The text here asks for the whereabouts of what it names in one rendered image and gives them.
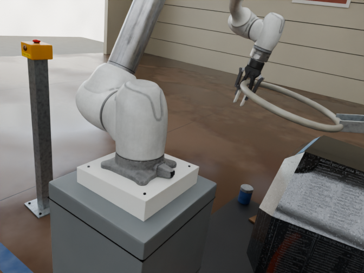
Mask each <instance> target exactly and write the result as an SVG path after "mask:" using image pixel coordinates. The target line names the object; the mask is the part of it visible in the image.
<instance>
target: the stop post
mask: <svg viewBox="0 0 364 273"><path fill-rule="evenodd" d="M24 45H26V46H27V51H24V49H23V46H24ZM21 51H22V56H24V57H26V58H27V61H28V76H29V92H30V107H31V122H32V138H33V146H34V161H35V177H36V192H37V199H34V200H32V201H29V202H27V203H24V204H25V206H26V207H27V208H28V209H29V210H30V211H31V212H32V213H33V214H34V215H35V216H36V217H37V218H38V219H39V218H42V217H44V216H46V215H49V214H50V205H49V198H48V196H49V182H50V181H52V180H53V162H52V149H51V124H50V100H49V75H48V60H52V59H53V46H52V45H51V44H47V43H44V42H31V41H22V42H21Z"/></svg>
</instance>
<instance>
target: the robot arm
mask: <svg viewBox="0 0 364 273"><path fill-rule="evenodd" d="M165 1H166V0H133V2H132V5H131V7H130V9H129V12H128V14H127V16H126V19H125V21H124V23H123V26H122V28H121V31H120V33H119V35H118V38H117V41H116V43H115V45H114V48H113V50H112V53H111V55H110V57H109V60H108V62H107V63H103V64H101V65H99V66H97V68H96V69H95V70H94V72H93V73H92V75H91V76H90V77H89V78H88V79H87V80H86V81H85V82H83V83H82V84H81V85H80V87H79V88H78V90H77V93H76V98H75V101H76V106H77V108H78V110H79V112H80V113H81V115H82V116H83V117H84V118H85V119H86V120H87V121H88V122H89V123H91V124H92V125H94V126H95V127H97V128H99V129H101V130H103V131H105V132H108V133H109V135H110V136H111V137H112V139H113V140H114V141H115V144H116V152H115V157H113V158H111V159H108V160H104V161H102V162H101V168H103V169H106V170H110V171H112V172H114V173H117V174H119V175H121V176H123V177H125V178H127V179H130V180H132V181H134V182H135V183H136V184H137V185H140V186H145V185H147V184H148V183H149V182H150V181H151V180H153V179H154V178H156V177H158V176H160V177H165V178H173V176H174V175H175V170H174V169H173V168H176V166H177V163H176V161H174V160H170V159H167V158H164V151H165V145H166V138H167V125H168V109H167V102H166V99H165V96H164V93H163V90H162V89H161V88H160V87H159V86H158V85H157V84H156V83H154V82H152V81H148V80H141V79H136V77H135V76H134V75H135V72H136V70H137V68H138V65H139V63H140V61H141V58H142V56H143V54H144V51H145V49H146V46H147V44H148V42H149V40H150V37H151V34H152V32H153V29H154V27H155V25H156V22H157V20H158V18H159V15H160V13H161V11H162V8H163V6H164V4H165ZM242 3H243V0H229V10H230V13H231V15H230V16H229V19H228V26H229V28H230V29H231V30H232V31H233V32H234V33H235V34H237V35H239V36H241V37H243V38H246V39H250V40H252V41H254V42H255V44H254V46H253V49H252V51H251V53H250V56H251V58H250V59H249V61H248V64H247V66H246V67H245V68H243V67H240V68H239V73H238V76H237V80H236V82H235V87H236V88H237V90H236V92H235V99H234V101H233V102H234V103H235V102H237V100H238V97H239V95H240V93H241V91H242V90H241V88H240V84H241V82H242V81H244V80H247V78H250V84H249V89H250V90H251V91H252V92H253V93H255V92H256V91H257V89H258V87H259V85H260V84H261V82H262V81H263V80H264V77H262V75H261V71H262V69H263V66H264V64H265V62H267V61H268V59H269V57H270V55H271V53H272V51H273V49H274V47H275V46H276V45H277V44H278V42H279V40H280V38H281V35H282V32H283V29H284V25H285V19H284V17H283V16H281V15H279V14H277V13H274V12H270V13H269V14H267V15H266V16H265V18H264V19H260V18H258V17H257V16H256V15H255V14H254V13H253V12H252V11H251V10H250V9H248V8H246V7H242ZM244 70H245V75H244V77H243V79H242V81H241V82H240V80H241V77H242V75H243V71H244ZM257 77H259V78H258V81H257V83H256V85H255V87H254V88H253V85H254V81H255V78H257ZM252 88H253V90H252Z"/></svg>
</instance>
